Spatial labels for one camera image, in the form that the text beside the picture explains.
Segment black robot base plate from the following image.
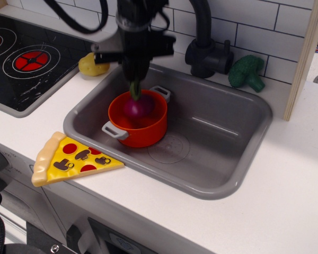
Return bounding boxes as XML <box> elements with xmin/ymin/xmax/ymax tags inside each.
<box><xmin>0</xmin><ymin>222</ymin><xmax>75</xmax><ymax>253</ymax></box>

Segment light wooden side panel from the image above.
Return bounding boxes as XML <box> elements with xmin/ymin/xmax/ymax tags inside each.
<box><xmin>283</xmin><ymin>0</ymin><xmax>318</xmax><ymax>121</ymax></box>

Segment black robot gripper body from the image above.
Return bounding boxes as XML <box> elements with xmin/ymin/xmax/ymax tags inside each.
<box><xmin>91</xmin><ymin>15</ymin><xmax>176</xmax><ymax>64</ymax></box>

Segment green toy broccoli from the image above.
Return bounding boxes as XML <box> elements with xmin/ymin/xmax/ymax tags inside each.
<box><xmin>228</xmin><ymin>55</ymin><xmax>265</xmax><ymax>93</ymax></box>

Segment orange toy pot grey handles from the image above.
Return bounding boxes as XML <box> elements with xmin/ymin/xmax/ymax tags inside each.
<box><xmin>102</xmin><ymin>86</ymin><xmax>171</xmax><ymax>148</ymax></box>

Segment grey plastic toy sink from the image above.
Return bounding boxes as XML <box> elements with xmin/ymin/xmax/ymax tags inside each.
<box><xmin>63</xmin><ymin>64</ymin><xmax>272</xmax><ymax>200</ymax></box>

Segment dark grey toy faucet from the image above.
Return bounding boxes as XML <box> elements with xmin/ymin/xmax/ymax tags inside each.
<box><xmin>185</xmin><ymin>1</ymin><xmax>234</xmax><ymax>78</ymax></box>

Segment purple toy beet green stem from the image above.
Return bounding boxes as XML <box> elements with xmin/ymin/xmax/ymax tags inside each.
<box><xmin>122</xmin><ymin>79</ymin><xmax>155</xmax><ymax>119</ymax></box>

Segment toy pizza slice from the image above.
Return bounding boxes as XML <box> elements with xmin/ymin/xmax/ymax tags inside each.
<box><xmin>31</xmin><ymin>132</ymin><xmax>124</xmax><ymax>187</ymax></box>

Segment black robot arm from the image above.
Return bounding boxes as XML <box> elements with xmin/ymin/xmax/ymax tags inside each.
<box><xmin>91</xmin><ymin>1</ymin><xmax>175</xmax><ymax>81</ymax></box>

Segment yellow toy potato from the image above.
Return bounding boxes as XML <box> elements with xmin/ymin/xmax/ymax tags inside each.
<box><xmin>78</xmin><ymin>52</ymin><xmax>110</xmax><ymax>77</ymax></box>

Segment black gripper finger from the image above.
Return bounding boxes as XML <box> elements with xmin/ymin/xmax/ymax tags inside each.
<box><xmin>121</xmin><ymin>60</ymin><xmax>136</xmax><ymax>81</ymax></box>
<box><xmin>136</xmin><ymin>59</ymin><xmax>150</xmax><ymax>81</ymax></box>

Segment black toy stove top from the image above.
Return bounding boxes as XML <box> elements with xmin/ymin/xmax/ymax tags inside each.
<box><xmin>0</xmin><ymin>14</ymin><xmax>92</xmax><ymax>118</ymax></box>

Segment black braided cable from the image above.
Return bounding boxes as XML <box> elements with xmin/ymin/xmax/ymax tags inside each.
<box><xmin>42</xmin><ymin>0</ymin><xmax>109</xmax><ymax>34</ymax></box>

